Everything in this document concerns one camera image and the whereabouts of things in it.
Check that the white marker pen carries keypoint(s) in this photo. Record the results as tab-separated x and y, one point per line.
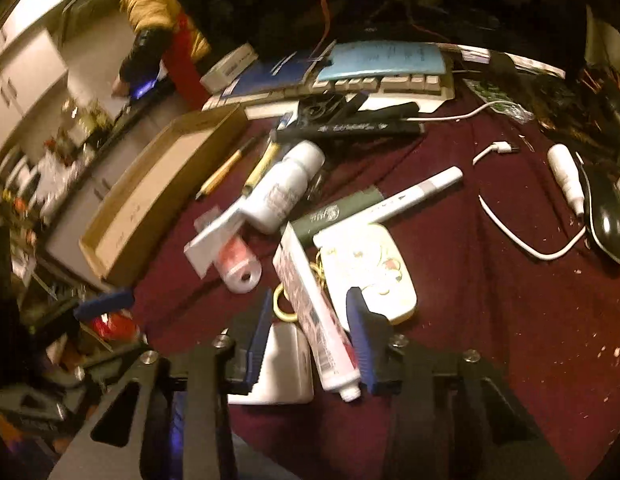
393	205

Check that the black marker pen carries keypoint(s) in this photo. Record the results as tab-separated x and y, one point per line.
394	112
355	130

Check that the white plastic bottle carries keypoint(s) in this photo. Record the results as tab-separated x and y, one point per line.
274	197

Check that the dark red table cloth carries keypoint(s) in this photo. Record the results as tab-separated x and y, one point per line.
553	328

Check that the clear pink toothbrush case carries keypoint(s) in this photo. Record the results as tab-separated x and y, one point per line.
237	265

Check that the person in yellow jacket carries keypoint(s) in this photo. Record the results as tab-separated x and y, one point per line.
164	37

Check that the beige computer keyboard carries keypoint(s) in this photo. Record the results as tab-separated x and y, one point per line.
427	91

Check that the small white carton box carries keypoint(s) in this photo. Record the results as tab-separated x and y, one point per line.
229	68

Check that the small white dropper bottle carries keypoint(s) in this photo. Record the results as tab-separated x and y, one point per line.
566	174

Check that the black computer mouse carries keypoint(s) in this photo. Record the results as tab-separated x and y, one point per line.
602	210

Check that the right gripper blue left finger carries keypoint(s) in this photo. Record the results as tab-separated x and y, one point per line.
249	330

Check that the white folded paper card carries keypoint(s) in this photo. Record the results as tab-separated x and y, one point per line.
217	227

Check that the pill blister pack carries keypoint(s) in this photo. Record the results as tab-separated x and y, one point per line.
498	100

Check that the dark blue book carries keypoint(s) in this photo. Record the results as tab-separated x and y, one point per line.
291	71

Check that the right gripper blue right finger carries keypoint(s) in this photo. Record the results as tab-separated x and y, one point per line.
378	348

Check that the white square box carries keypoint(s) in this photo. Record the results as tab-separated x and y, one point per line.
286	371

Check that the dark green pen case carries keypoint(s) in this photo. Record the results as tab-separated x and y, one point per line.
328	215

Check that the yellow black pen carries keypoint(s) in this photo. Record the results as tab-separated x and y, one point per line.
265	162

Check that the black plastic spool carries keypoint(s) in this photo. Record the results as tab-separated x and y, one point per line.
319	108

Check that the cream white power adapter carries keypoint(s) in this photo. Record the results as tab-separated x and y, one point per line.
366	257

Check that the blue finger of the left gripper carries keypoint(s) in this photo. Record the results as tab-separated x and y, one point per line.
121	299

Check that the light blue notebook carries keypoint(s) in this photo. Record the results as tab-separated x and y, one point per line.
382	58

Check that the shallow cardboard tray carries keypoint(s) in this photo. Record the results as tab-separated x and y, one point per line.
141	205

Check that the yellow wooden pencil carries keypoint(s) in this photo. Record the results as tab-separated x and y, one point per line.
216	178

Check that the white red toothpaste tube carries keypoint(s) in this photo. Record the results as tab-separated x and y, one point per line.
332	351

